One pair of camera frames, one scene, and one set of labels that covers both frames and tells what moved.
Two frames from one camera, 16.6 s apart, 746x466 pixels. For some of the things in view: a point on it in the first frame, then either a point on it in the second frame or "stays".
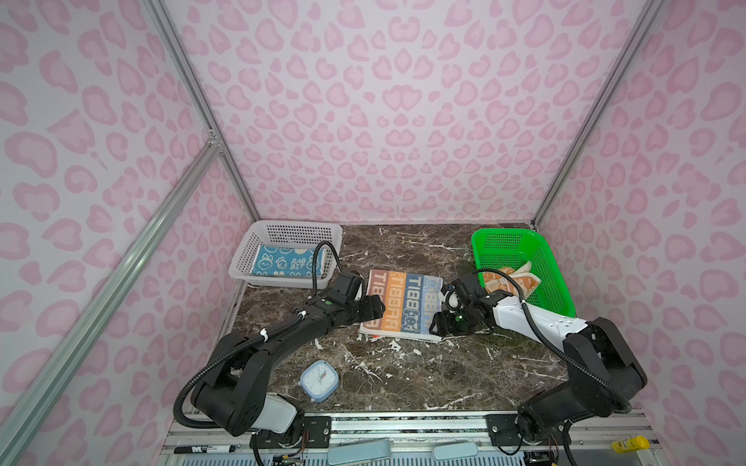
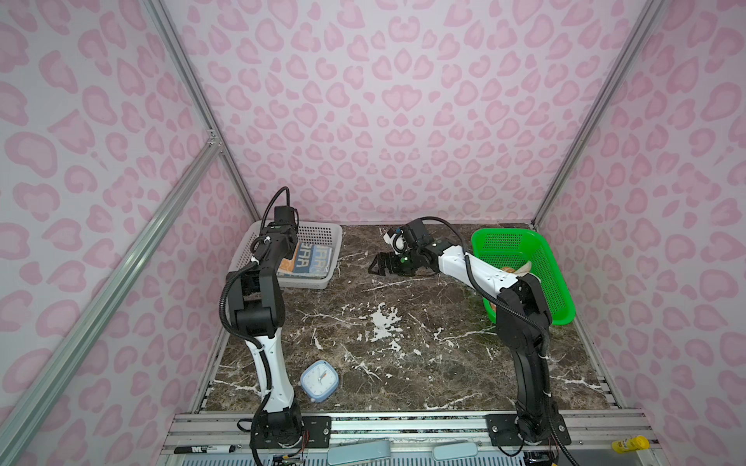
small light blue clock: x=319 y=382 stays
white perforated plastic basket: x=287 y=233 stays
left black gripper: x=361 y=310 to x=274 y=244
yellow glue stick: x=632 y=444 stays
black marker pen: x=206 y=449 stays
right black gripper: x=447 y=327 to x=392 y=268
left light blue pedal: x=358 y=452 stays
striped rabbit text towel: x=410 y=301 to x=306 y=259
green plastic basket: x=498 y=249 stays
